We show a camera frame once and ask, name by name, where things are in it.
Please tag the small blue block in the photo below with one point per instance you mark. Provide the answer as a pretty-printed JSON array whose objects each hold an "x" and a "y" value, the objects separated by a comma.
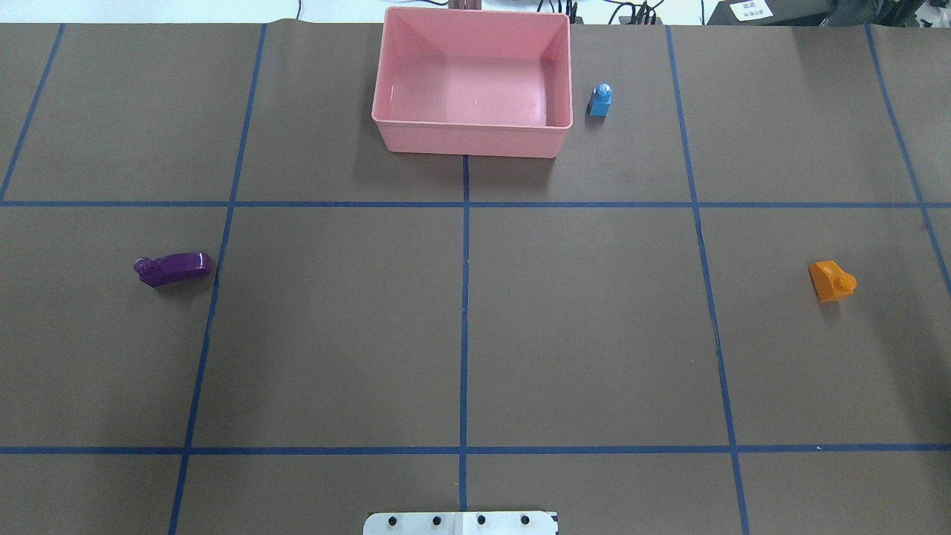
[{"x": 600, "y": 101}]

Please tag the orange block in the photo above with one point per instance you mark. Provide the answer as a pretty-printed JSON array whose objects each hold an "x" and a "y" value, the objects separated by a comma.
[{"x": 830, "y": 282}]

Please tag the pink plastic box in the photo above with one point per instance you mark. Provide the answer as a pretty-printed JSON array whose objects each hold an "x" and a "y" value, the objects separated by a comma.
[{"x": 474, "y": 82}]

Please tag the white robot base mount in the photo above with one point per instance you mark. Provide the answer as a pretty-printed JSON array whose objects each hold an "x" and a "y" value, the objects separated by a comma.
[{"x": 463, "y": 522}]

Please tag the purple curved block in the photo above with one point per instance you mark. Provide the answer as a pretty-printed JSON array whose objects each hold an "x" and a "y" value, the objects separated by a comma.
[{"x": 175, "y": 268}]

